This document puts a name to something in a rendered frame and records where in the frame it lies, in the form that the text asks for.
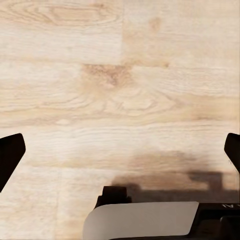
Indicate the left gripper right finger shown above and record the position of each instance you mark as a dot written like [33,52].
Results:
[232,149]

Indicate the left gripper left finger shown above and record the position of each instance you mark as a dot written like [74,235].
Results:
[12,149]

